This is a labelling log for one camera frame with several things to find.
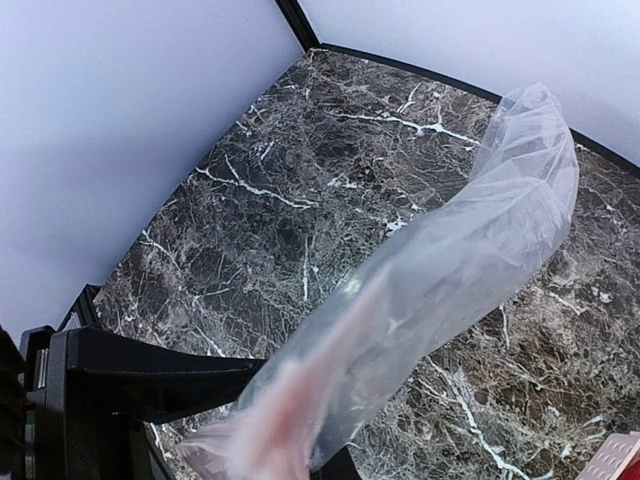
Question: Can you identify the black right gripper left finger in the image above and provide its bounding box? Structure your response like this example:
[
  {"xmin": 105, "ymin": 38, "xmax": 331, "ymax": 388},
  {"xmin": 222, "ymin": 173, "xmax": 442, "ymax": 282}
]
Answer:
[{"xmin": 19, "ymin": 326, "xmax": 264, "ymax": 479}]

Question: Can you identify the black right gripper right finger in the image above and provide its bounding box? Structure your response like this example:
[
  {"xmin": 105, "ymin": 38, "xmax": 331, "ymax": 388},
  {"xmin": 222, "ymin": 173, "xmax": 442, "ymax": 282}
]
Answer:
[{"xmin": 310, "ymin": 447, "xmax": 360, "ymax": 480}]

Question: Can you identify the clear zip top bag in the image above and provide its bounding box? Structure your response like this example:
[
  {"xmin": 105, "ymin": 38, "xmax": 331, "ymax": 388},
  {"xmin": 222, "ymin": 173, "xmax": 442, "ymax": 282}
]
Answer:
[{"xmin": 178, "ymin": 84, "xmax": 579, "ymax": 479}]

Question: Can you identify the pink plastic basket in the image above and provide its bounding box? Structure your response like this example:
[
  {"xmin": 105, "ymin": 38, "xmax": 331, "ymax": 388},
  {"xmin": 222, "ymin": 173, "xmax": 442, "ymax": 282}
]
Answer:
[{"xmin": 577, "ymin": 432, "xmax": 639, "ymax": 480}]

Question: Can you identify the left black frame post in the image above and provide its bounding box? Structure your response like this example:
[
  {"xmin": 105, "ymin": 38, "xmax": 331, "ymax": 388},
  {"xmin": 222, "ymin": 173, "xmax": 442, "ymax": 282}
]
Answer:
[{"xmin": 275, "ymin": 0, "xmax": 320, "ymax": 52}]

